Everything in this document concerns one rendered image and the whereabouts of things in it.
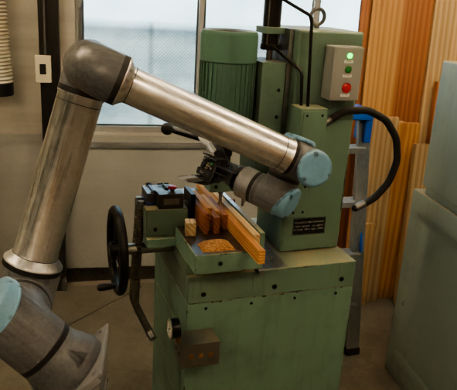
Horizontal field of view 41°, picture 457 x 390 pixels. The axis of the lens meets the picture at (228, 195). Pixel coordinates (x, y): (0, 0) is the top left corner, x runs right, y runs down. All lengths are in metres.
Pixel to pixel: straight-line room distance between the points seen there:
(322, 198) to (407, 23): 1.62
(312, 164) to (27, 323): 0.74
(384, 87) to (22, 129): 1.90
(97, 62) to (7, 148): 2.01
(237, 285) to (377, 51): 1.81
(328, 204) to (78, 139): 0.91
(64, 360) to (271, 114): 0.96
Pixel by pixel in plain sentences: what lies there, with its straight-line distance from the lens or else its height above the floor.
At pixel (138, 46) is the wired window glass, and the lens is 3.28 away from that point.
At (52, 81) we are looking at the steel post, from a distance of 3.16.
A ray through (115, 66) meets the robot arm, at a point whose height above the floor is 1.45.
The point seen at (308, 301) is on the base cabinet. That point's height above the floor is 0.67.
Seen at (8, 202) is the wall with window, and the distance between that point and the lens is 3.42.
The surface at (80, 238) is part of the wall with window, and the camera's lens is 3.47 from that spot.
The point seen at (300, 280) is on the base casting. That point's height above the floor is 0.75.
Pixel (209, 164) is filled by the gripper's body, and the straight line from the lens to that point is 1.70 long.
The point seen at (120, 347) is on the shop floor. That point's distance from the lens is 3.00.
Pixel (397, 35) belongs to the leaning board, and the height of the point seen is 1.44.
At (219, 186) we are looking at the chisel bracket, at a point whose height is 1.02.
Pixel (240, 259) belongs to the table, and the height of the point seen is 0.88.
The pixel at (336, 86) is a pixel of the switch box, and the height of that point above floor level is 1.36.
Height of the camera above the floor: 1.62
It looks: 19 degrees down
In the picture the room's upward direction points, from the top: 3 degrees clockwise
